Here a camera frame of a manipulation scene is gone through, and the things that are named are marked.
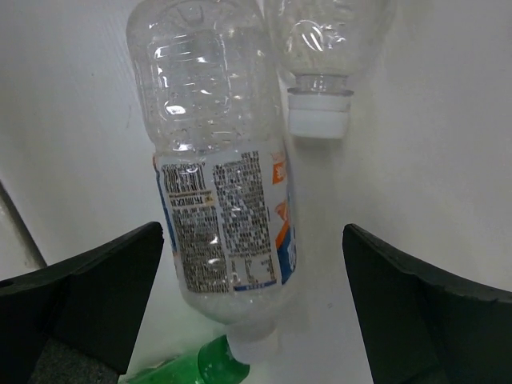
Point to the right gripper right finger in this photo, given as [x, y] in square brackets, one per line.
[422, 324]

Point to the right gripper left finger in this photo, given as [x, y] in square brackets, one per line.
[77, 321]

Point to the clear bottle white blue label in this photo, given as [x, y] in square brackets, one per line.
[212, 107]

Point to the green plastic bottle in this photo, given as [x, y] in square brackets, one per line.
[213, 363]

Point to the clear crushed bottle white cap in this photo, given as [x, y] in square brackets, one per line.
[325, 46]

